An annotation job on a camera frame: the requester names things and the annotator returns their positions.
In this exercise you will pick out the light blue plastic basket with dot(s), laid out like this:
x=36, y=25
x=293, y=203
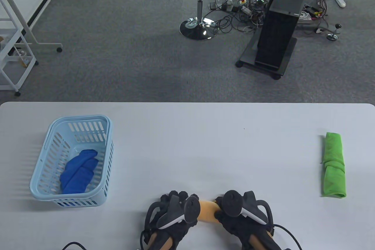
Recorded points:
x=70, y=197

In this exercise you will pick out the white shelf cart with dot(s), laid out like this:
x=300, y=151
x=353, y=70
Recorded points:
x=6, y=87

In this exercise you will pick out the green rectangular towel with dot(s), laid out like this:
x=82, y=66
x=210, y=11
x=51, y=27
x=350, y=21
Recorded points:
x=334, y=168

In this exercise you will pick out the person's left hand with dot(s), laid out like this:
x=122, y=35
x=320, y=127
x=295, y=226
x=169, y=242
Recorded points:
x=178, y=232

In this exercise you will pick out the grey power strip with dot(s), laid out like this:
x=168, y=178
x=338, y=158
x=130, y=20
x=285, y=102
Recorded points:
x=221, y=6

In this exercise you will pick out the orange towel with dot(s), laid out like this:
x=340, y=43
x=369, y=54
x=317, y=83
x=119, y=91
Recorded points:
x=208, y=212

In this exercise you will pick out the black and white controller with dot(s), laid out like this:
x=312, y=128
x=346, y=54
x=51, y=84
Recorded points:
x=192, y=209
x=233, y=203

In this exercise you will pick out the person's left forearm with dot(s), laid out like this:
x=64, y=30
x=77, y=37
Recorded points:
x=159, y=241

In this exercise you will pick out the person's right hand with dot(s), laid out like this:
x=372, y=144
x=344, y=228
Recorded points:
x=237, y=229

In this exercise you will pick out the black computer tower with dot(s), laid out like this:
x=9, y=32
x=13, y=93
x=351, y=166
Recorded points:
x=278, y=27

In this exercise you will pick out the blue towel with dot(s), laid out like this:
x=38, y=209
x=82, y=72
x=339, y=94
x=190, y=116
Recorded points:
x=77, y=173

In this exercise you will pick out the person's right forearm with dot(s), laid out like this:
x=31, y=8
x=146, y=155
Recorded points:
x=265, y=242

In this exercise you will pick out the black rolling cart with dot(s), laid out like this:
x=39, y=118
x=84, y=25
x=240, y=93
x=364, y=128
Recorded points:
x=249, y=55

